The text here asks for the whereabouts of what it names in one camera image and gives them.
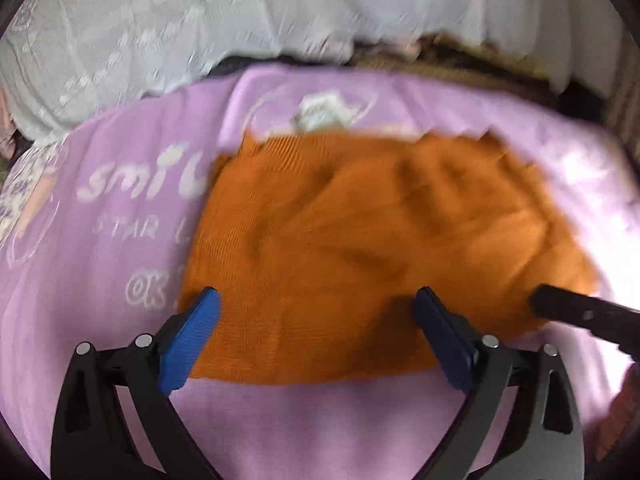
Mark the white lace cover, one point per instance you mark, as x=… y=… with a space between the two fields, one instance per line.
x=200 y=20

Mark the orange knitted cardigan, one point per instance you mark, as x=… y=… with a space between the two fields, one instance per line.
x=350 y=240

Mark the brown woven mat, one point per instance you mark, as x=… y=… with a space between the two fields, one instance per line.
x=475 y=67

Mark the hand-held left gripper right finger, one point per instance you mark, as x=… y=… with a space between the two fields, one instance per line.
x=442 y=340

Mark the paper hang tag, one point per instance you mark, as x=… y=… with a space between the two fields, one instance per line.
x=317 y=115

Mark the purple printed blanket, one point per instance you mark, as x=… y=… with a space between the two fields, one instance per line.
x=125 y=285

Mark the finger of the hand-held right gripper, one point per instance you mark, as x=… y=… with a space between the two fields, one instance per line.
x=575 y=307

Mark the pink floral cloth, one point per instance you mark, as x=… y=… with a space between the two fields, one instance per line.
x=6 y=130

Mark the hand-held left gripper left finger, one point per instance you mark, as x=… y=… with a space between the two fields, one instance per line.
x=192 y=340

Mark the purple floral sheet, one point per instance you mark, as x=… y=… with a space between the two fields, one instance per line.
x=25 y=185

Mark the dark cloth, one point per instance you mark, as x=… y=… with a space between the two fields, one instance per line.
x=240 y=65

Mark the person's right forearm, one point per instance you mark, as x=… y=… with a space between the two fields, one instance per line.
x=622 y=420

